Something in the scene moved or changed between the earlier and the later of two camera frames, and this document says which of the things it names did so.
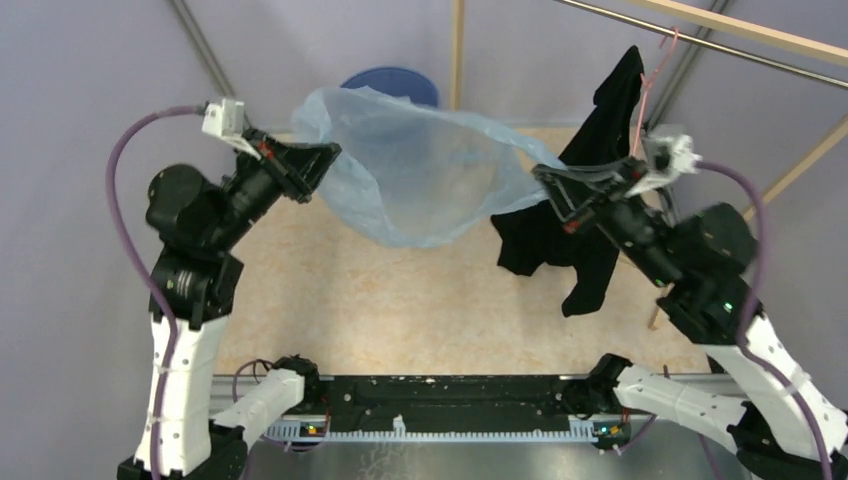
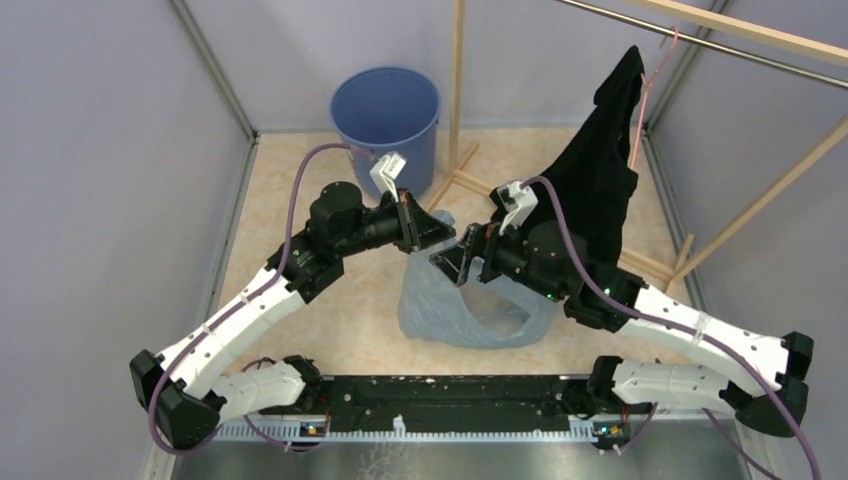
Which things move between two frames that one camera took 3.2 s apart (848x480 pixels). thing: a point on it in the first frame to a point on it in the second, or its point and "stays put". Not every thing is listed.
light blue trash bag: (416, 174) to (495, 314)
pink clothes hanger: (647, 84) stays put
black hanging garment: (538, 236) stays put
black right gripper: (575, 190) to (481, 240)
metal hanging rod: (705, 44) stays put
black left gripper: (297, 168) to (417, 228)
